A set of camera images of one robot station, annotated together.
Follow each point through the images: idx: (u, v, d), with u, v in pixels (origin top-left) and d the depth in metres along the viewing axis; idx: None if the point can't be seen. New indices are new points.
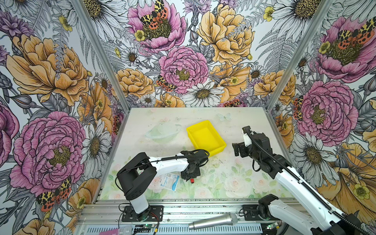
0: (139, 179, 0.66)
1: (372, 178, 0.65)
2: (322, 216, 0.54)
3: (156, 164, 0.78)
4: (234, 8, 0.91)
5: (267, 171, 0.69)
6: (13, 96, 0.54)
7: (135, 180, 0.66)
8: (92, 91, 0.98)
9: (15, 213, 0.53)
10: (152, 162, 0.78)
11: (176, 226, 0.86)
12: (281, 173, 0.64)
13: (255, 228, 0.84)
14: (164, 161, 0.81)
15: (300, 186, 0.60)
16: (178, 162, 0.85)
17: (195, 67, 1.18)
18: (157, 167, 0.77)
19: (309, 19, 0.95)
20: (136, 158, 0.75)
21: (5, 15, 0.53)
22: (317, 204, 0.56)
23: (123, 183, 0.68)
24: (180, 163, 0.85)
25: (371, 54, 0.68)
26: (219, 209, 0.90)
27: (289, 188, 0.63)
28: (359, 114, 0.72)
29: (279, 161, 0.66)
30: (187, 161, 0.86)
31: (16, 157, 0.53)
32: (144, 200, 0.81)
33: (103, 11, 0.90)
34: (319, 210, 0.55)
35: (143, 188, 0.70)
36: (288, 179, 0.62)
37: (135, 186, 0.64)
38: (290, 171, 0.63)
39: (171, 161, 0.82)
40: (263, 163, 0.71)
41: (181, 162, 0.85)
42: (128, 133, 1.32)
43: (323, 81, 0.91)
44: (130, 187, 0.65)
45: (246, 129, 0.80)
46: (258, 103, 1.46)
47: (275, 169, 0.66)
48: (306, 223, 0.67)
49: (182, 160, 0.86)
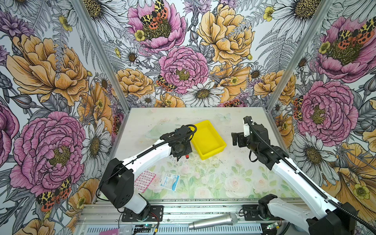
0: (118, 187, 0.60)
1: (372, 178, 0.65)
2: (318, 204, 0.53)
3: (133, 165, 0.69)
4: (234, 8, 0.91)
5: (264, 161, 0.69)
6: (13, 96, 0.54)
7: (117, 188, 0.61)
8: (92, 91, 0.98)
9: (15, 213, 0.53)
10: (127, 165, 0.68)
11: (176, 226, 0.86)
12: (278, 164, 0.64)
13: (255, 228, 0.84)
14: (141, 158, 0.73)
15: (296, 176, 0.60)
16: (159, 150, 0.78)
17: (195, 67, 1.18)
18: (134, 168, 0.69)
19: (309, 19, 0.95)
20: (110, 166, 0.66)
21: (5, 15, 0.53)
22: (314, 193, 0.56)
23: (106, 195, 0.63)
24: (161, 151, 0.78)
25: (371, 54, 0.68)
26: (219, 209, 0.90)
27: (286, 178, 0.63)
28: (359, 114, 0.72)
29: (277, 152, 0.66)
30: (168, 145, 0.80)
31: (16, 157, 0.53)
32: (140, 200, 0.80)
33: (103, 11, 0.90)
34: (316, 199, 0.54)
35: (130, 192, 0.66)
36: (285, 169, 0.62)
37: (118, 194, 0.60)
38: (287, 162, 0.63)
39: (148, 153, 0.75)
40: (260, 153, 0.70)
41: (162, 148, 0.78)
42: (128, 133, 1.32)
43: (323, 81, 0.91)
44: (114, 196, 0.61)
45: (247, 120, 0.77)
46: (258, 103, 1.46)
47: (272, 160, 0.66)
48: (302, 216, 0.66)
49: (163, 146, 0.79)
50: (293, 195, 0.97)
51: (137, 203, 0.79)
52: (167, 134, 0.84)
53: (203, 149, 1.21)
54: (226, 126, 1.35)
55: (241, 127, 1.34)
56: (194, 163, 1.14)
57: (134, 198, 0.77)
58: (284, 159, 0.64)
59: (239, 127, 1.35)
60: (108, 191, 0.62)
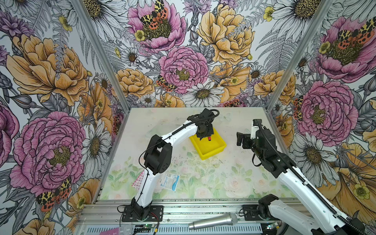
0: (161, 156, 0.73)
1: (372, 178, 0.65)
2: (326, 220, 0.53)
3: (170, 139, 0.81)
4: (234, 8, 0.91)
5: (270, 170, 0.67)
6: (13, 96, 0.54)
7: (159, 157, 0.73)
8: (92, 91, 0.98)
9: (15, 213, 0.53)
10: (165, 140, 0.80)
11: (176, 226, 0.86)
12: (285, 173, 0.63)
13: (255, 228, 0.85)
14: (176, 134, 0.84)
15: (304, 188, 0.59)
16: (189, 128, 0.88)
17: (195, 67, 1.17)
18: (172, 141, 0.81)
19: (309, 19, 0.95)
20: (152, 140, 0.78)
21: (5, 15, 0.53)
22: (322, 207, 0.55)
23: (150, 163, 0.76)
24: (190, 129, 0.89)
25: (371, 54, 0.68)
26: (219, 209, 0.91)
27: (293, 188, 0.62)
28: (359, 114, 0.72)
29: (284, 160, 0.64)
30: (195, 124, 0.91)
31: (16, 157, 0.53)
32: (151, 194, 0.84)
33: (103, 11, 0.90)
34: (324, 213, 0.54)
35: (168, 161, 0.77)
36: (292, 179, 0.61)
37: (162, 161, 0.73)
38: (295, 172, 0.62)
39: (181, 131, 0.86)
40: (266, 161, 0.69)
41: (190, 127, 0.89)
42: (128, 133, 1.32)
43: (323, 81, 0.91)
44: (157, 164, 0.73)
45: (258, 122, 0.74)
46: (258, 103, 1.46)
47: (279, 168, 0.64)
48: (306, 224, 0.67)
49: (191, 126, 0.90)
50: (293, 195, 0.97)
51: (148, 195, 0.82)
52: (193, 116, 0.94)
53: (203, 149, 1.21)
54: (226, 126, 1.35)
55: (241, 127, 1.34)
56: (194, 163, 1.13)
57: (152, 186, 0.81)
58: (291, 168, 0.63)
59: (239, 127, 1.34)
60: (151, 161, 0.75)
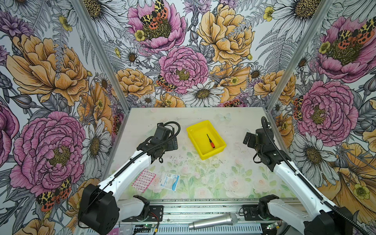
0: (101, 215, 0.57)
1: (372, 178, 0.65)
2: (313, 204, 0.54)
3: (112, 186, 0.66)
4: (234, 8, 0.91)
5: (267, 163, 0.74)
6: (13, 96, 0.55)
7: (100, 216, 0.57)
8: (92, 91, 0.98)
9: (15, 213, 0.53)
10: (105, 189, 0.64)
11: (176, 226, 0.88)
12: (279, 164, 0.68)
13: (255, 228, 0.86)
14: (119, 176, 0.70)
15: (295, 177, 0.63)
16: (138, 162, 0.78)
17: (195, 67, 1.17)
18: (114, 188, 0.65)
19: (309, 19, 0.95)
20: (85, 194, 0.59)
21: (5, 15, 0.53)
22: (311, 195, 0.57)
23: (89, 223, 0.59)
24: (140, 163, 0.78)
25: (371, 54, 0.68)
26: (219, 209, 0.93)
27: (286, 179, 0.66)
28: (359, 114, 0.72)
29: (281, 153, 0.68)
30: (147, 153, 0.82)
31: (16, 157, 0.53)
32: (134, 208, 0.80)
33: (103, 11, 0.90)
34: (311, 199, 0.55)
35: (116, 214, 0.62)
36: (285, 170, 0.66)
37: (105, 220, 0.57)
38: (288, 164, 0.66)
39: (127, 169, 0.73)
40: (263, 155, 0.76)
41: (141, 160, 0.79)
42: (127, 133, 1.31)
43: (323, 81, 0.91)
44: (99, 224, 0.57)
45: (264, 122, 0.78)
46: (258, 103, 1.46)
47: (275, 161, 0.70)
48: (300, 217, 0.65)
49: (142, 157, 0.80)
50: (293, 195, 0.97)
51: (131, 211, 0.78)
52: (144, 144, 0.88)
53: (203, 149, 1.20)
54: (226, 126, 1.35)
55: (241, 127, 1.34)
56: (194, 163, 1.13)
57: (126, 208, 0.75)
58: (286, 161, 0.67)
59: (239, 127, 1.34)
60: (89, 220, 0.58)
